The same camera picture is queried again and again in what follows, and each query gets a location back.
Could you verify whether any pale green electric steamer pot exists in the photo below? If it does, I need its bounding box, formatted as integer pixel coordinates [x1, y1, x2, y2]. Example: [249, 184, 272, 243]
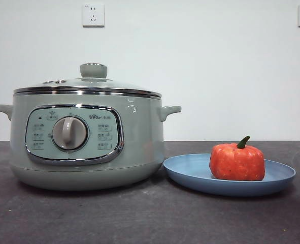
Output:
[0, 88, 182, 191]

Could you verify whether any glass lid with green knob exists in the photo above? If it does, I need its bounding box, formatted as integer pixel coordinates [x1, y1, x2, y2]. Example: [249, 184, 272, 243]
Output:
[13, 62, 162, 99]

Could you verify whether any orange pumpkin with green stem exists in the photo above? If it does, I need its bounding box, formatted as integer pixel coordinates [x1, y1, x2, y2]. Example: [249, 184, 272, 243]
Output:
[209, 135, 266, 181]

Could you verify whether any blue plate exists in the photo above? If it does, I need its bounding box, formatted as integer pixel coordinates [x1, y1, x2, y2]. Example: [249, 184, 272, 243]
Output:
[163, 153, 297, 198]

